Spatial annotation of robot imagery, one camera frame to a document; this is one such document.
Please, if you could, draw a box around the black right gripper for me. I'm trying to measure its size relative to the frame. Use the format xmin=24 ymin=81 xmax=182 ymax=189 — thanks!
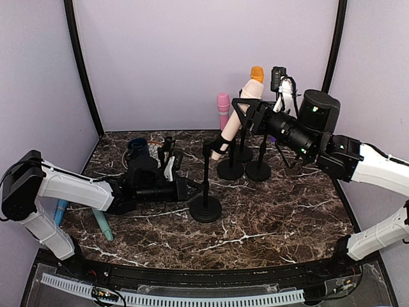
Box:
xmin=232 ymin=97 xmax=318 ymax=160

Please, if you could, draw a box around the black stand of beige microphone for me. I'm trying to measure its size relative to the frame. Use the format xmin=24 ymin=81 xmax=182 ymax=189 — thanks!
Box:
xmin=189 ymin=133 xmax=231 ymax=223

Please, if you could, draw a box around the black stand of blue microphone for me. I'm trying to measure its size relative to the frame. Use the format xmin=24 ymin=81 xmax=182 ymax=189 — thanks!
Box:
xmin=157 ymin=136 xmax=176 ymax=168

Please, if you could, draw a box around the green microphone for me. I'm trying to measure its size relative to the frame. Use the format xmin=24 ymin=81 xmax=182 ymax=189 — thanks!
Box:
xmin=92 ymin=209 xmax=114 ymax=242

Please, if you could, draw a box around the blue microphone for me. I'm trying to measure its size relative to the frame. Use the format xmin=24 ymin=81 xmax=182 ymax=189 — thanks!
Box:
xmin=54 ymin=200 xmax=69 ymax=226

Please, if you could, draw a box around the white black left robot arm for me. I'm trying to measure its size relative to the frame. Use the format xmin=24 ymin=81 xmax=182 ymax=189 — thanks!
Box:
xmin=1 ymin=150 xmax=203 ymax=279

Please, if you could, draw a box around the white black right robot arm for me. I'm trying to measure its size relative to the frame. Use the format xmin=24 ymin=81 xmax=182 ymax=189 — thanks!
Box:
xmin=232 ymin=90 xmax=408 ymax=278

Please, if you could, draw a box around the pink microphone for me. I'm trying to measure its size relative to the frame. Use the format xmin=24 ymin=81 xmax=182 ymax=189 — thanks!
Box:
xmin=217 ymin=93 xmax=231 ymax=130

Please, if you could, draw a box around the black stand of orange microphone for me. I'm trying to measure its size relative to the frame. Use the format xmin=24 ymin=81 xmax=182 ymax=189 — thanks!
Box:
xmin=234 ymin=127 xmax=253 ymax=163

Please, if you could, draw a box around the black stand of pink microphone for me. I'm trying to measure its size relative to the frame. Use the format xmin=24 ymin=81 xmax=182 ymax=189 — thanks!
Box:
xmin=217 ymin=139 xmax=244 ymax=180

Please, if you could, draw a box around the orange microphone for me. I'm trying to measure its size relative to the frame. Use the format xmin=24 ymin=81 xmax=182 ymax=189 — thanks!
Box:
xmin=251 ymin=66 xmax=265 ymax=83

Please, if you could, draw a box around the black stand of purple microphone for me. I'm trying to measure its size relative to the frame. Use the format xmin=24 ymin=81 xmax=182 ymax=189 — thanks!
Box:
xmin=245 ymin=134 xmax=271 ymax=182

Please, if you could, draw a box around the floral patterned saucer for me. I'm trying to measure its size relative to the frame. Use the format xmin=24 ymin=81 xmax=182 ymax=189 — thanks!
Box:
xmin=121 ymin=140 xmax=162 ymax=169

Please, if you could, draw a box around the dark blue mug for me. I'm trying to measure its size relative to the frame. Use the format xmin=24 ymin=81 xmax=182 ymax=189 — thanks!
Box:
xmin=125 ymin=138 xmax=150 ymax=162

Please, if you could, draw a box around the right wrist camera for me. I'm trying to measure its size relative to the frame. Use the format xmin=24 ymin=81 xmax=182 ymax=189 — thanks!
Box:
xmin=270 ymin=66 xmax=287 ymax=93

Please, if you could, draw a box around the white slotted cable duct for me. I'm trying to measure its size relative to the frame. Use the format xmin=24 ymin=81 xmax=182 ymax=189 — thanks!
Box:
xmin=40 ymin=273 xmax=305 ymax=306

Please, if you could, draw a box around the black front rail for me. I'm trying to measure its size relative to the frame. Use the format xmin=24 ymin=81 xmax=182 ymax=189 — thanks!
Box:
xmin=35 ymin=248 xmax=368 ymax=294

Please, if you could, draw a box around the black right corner post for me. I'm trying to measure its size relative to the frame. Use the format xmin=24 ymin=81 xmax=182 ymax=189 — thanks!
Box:
xmin=321 ymin=0 xmax=348 ymax=93

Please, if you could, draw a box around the black corner post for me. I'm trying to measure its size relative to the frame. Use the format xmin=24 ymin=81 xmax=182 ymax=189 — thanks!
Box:
xmin=63 ymin=0 xmax=105 ymax=139
xmin=321 ymin=0 xmax=348 ymax=93

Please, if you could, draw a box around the black left corner post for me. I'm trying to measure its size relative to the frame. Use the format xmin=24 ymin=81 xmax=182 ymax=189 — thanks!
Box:
xmin=63 ymin=0 xmax=105 ymax=139

